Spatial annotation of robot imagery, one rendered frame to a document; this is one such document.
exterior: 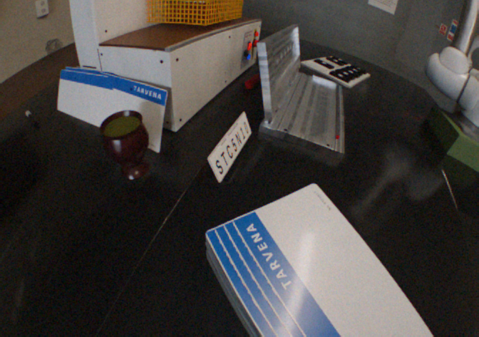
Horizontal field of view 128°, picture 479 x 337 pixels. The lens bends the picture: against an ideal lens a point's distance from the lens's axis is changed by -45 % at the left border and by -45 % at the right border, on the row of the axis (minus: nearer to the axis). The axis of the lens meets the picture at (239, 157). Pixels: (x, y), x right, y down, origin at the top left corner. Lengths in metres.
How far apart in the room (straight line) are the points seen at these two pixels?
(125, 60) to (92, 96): 0.16
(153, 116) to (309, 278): 0.38
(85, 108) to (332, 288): 0.64
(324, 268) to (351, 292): 0.04
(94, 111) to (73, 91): 0.13
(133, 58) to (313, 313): 0.50
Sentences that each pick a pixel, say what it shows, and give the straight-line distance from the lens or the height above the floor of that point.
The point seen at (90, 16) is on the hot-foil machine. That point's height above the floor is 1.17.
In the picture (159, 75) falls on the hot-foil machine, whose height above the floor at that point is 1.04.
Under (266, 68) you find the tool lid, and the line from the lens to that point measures 0.44.
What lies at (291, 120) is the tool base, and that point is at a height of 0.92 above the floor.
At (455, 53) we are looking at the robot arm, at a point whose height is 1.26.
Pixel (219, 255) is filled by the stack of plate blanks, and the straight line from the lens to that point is 0.23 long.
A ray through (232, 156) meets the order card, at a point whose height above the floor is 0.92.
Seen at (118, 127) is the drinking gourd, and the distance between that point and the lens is 0.37.
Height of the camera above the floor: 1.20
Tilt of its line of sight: 44 degrees down
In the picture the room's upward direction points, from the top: 8 degrees clockwise
